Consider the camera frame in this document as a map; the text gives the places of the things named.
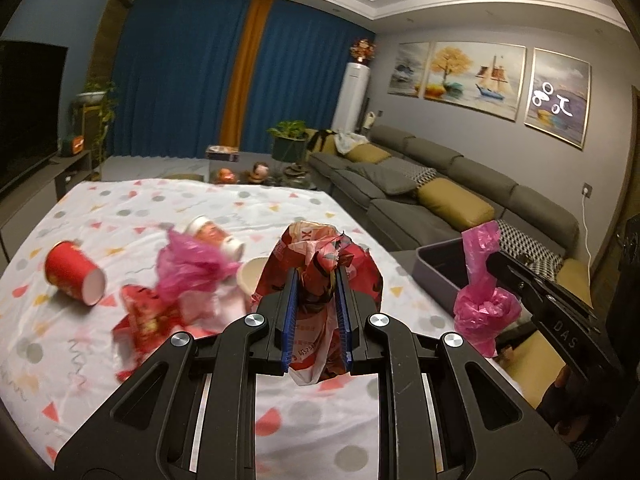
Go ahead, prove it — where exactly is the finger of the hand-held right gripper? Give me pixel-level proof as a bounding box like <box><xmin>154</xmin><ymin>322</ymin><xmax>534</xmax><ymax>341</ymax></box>
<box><xmin>487</xmin><ymin>249</ymin><xmax>596</xmax><ymax>321</ymax></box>

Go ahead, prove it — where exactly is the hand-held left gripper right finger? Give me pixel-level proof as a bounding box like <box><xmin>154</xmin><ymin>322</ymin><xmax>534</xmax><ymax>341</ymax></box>
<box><xmin>334</xmin><ymin>264</ymin><xmax>578</xmax><ymax>480</ymax></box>

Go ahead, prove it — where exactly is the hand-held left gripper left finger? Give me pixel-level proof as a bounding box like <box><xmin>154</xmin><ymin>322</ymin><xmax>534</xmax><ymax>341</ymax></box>
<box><xmin>55</xmin><ymin>267</ymin><xmax>303</xmax><ymax>480</ymax></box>

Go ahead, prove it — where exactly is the pink plastic bag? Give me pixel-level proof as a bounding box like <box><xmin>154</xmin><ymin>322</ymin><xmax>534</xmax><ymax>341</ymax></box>
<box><xmin>452</xmin><ymin>220</ymin><xmax>522</xmax><ymax>358</ymax></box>
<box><xmin>156</xmin><ymin>229</ymin><xmax>241</xmax><ymax>306</ymax></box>

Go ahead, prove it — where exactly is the beige paper cup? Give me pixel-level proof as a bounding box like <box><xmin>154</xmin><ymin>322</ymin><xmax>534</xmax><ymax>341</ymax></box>
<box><xmin>236</xmin><ymin>256</ymin><xmax>271</xmax><ymax>311</ymax></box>

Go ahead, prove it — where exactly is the red printed plastic bag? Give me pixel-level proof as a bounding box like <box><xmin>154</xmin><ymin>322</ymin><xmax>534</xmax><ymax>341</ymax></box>
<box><xmin>250</xmin><ymin>220</ymin><xmax>383</xmax><ymax>386</ymax></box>

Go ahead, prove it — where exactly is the grey plastic bin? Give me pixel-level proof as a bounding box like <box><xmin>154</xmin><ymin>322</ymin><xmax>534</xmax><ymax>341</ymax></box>
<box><xmin>415</xmin><ymin>237</ymin><xmax>497</xmax><ymax>320</ymax></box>

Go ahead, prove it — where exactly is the red gold printed paper cup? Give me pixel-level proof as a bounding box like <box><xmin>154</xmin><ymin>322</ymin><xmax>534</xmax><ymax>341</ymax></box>
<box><xmin>184</xmin><ymin>215</ymin><xmax>246</xmax><ymax>267</ymax></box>

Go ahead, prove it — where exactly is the red shiny wrapper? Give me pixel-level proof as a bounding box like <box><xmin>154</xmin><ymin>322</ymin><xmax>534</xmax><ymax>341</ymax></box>
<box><xmin>112</xmin><ymin>282</ymin><xmax>211</xmax><ymax>381</ymax></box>

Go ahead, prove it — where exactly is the plain red paper cup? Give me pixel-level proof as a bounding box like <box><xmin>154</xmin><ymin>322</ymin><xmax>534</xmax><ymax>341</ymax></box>
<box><xmin>44</xmin><ymin>240</ymin><xmax>107</xmax><ymax>307</ymax></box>

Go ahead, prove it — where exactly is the black white patterned pillow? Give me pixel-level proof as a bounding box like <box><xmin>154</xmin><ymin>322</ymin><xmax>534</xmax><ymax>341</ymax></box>
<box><xmin>492</xmin><ymin>219</ymin><xmax>563</xmax><ymax>273</ymax></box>
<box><xmin>402</xmin><ymin>166</ymin><xmax>438</xmax><ymax>186</ymax></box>

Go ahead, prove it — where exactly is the large yellow seat cushion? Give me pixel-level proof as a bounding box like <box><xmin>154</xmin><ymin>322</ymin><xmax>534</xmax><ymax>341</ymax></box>
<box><xmin>500</xmin><ymin>259</ymin><xmax>596</xmax><ymax>401</ymax></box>

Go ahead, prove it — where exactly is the yellow pillow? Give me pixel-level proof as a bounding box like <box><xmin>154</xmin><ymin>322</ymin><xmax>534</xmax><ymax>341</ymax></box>
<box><xmin>345</xmin><ymin>144</ymin><xmax>391</xmax><ymax>163</ymax></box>
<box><xmin>417</xmin><ymin>179</ymin><xmax>496</xmax><ymax>228</ymax></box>

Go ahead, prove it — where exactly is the patterned white tablecloth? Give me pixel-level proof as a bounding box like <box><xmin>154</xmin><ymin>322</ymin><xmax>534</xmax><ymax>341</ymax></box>
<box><xmin>0</xmin><ymin>177</ymin><xmax>501</xmax><ymax>480</ymax></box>

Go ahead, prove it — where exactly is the grey sectional sofa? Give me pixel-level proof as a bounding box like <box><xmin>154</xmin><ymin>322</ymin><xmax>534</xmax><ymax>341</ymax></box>
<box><xmin>305</xmin><ymin>125</ymin><xmax>596</xmax><ymax>311</ymax></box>

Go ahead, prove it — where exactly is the grey pillow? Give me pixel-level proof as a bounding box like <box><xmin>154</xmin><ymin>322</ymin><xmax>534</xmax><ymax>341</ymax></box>
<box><xmin>356</xmin><ymin>164</ymin><xmax>418</xmax><ymax>196</ymax></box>

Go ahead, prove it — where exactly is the green plant in dark pot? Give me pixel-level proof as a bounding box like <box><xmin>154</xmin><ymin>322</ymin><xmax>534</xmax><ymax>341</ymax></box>
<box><xmin>266</xmin><ymin>120</ymin><xmax>310</xmax><ymax>163</ymax></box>

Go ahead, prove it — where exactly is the white cloth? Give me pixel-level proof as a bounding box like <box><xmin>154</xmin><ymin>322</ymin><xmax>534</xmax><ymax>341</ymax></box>
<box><xmin>334</xmin><ymin>131</ymin><xmax>366</xmax><ymax>153</ymax></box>

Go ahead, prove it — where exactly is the tall framed painting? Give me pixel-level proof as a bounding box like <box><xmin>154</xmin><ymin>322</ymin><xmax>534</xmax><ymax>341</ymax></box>
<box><xmin>524</xmin><ymin>47</ymin><xmax>592</xmax><ymax>150</ymax></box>

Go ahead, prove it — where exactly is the wide sailboat painting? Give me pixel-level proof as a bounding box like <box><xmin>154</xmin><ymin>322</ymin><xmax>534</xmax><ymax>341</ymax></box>
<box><xmin>424</xmin><ymin>41</ymin><xmax>527</xmax><ymax>122</ymax></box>

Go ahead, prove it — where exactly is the white standing air conditioner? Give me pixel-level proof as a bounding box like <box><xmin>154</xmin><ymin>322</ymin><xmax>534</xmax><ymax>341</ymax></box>
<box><xmin>332</xmin><ymin>62</ymin><xmax>372</xmax><ymax>133</ymax></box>

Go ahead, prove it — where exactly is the small landscape painting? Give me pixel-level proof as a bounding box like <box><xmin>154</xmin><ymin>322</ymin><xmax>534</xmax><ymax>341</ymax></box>
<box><xmin>387</xmin><ymin>41</ymin><xmax>432</xmax><ymax>97</ymax></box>

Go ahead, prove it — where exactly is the blue curtain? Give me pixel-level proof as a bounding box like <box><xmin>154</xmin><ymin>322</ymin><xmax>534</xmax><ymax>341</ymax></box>
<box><xmin>107</xmin><ymin>0</ymin><xmax>251</xmax><ymax>158</ymax></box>
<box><xmin>240</xmin><ymin>2</ymin><xmax>377</xmax><ymax>153</ymax></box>

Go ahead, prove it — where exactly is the orange curtain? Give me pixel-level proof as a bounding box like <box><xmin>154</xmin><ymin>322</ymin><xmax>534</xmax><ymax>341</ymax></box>
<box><xmin>220</xmin><ymin>0</ymin><xmax>273</xmax><ymax>147</ymax></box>

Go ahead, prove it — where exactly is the artificial flower bouquet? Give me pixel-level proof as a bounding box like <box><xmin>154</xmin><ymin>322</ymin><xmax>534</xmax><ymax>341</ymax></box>
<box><xmin>348</xmin><ymin>37</ymin><xmax>377</xmax><ymax>65</ymax></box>

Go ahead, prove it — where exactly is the grey television cabinet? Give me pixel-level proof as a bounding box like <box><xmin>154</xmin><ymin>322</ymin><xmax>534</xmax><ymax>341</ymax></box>
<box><xmin>0</xmin><ymin>152</ymin><xmax>96</xmax><ymax>261</ymax></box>

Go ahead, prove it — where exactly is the trailing plant on stand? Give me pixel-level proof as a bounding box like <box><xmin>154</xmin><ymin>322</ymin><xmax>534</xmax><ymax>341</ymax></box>
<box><xmin>75</xmin><ymin>80</ymin><xmax>119</xmax><ymax>161</ymax></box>

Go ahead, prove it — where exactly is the black television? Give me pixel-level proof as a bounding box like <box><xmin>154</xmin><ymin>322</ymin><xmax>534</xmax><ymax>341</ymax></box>
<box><xmin>0</xmin><ymin>40</ymin><xmax>69</xmax><ymax>196</ymax></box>

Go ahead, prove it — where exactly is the white cable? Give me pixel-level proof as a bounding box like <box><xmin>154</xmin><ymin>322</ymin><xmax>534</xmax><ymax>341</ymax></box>
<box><xmin>582</xmin><ymin>195</ymin><xmax>594</xmax><ymax>266</ymax></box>

